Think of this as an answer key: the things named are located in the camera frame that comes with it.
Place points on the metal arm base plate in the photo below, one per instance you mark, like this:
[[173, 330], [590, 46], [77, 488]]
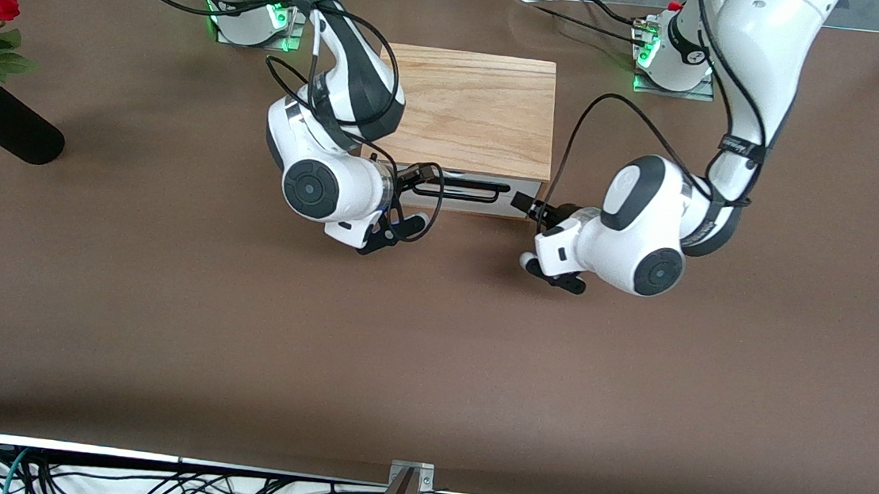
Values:
[[704, 91], [296, 31]]

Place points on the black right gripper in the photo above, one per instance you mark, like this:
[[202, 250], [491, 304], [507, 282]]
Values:
[[407, 176]]

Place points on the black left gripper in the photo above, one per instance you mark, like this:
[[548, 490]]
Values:
[[552, 211]]

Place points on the brown table cover sheet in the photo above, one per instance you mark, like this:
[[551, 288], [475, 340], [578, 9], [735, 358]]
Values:
[[430, 358]]

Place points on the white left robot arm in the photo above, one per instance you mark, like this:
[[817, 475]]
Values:
[[640, 233]]

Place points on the light wooden drawer cabinet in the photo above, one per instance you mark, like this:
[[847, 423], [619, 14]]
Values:
[[475, 111]]

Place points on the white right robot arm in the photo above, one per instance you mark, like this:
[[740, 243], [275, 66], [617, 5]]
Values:
[[325, 189]]

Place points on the wooden drawer with white front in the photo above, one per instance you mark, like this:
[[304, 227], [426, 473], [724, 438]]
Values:
[[475, 206]]

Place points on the black cylindrical vase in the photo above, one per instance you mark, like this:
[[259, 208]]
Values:
[[8, 126]]

